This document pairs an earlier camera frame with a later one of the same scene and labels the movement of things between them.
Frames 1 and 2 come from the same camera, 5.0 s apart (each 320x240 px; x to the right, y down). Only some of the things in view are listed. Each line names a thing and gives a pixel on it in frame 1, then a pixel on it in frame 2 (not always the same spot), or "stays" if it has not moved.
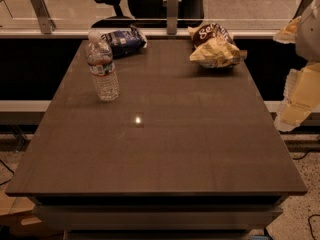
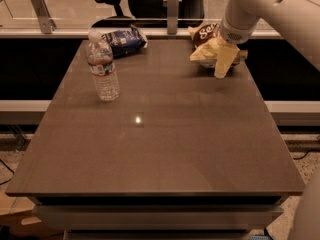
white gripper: (310, 37) to (234, 34)
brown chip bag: (214, 46) stays
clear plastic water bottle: (99, 59) stays
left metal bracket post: (47, 24) stays
